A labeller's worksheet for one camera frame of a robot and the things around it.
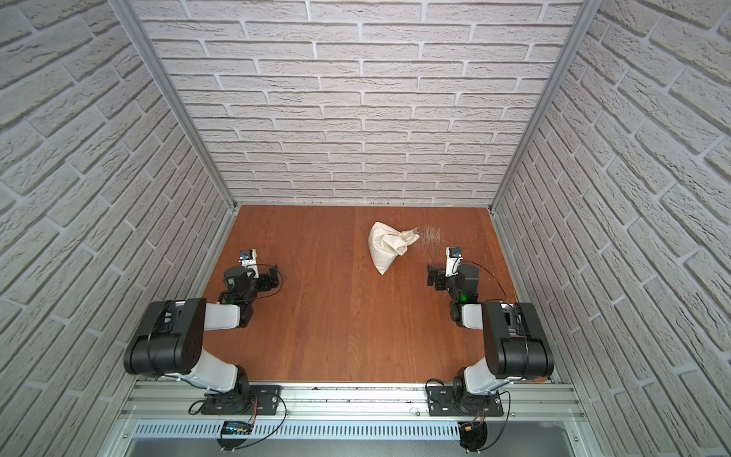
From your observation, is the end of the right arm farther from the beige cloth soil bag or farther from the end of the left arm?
the end of the left arm

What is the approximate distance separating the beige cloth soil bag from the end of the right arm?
0.13 m

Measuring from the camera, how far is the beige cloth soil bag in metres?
0.94

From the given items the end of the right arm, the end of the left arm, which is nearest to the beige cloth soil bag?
the end of the right arm

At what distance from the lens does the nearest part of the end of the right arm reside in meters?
0.84
